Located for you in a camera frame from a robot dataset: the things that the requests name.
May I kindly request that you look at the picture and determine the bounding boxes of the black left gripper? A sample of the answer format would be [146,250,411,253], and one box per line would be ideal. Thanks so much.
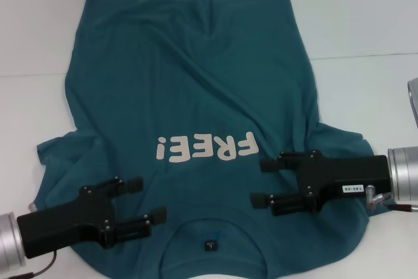
[16,176,169,259]

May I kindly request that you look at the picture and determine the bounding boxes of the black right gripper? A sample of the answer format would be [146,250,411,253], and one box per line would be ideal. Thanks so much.
[250,150,392,218]

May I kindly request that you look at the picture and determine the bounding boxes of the teal blue printed t-shirt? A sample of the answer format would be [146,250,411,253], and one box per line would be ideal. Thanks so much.
[35,0,376,279]

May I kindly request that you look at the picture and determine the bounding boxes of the right arm dark cable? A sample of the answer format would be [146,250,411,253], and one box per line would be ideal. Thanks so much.
[364,185,418,212]

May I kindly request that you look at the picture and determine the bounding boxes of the arm dark cable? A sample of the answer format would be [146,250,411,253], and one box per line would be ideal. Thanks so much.
[364,185,418,212]
[18,250,60,272]

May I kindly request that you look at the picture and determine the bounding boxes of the left arm dark cable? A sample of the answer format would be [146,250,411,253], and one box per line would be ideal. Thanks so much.
[18,250,60,272]

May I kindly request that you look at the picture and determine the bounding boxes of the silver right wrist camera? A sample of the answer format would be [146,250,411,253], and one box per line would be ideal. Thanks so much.
[407,77,418,130]

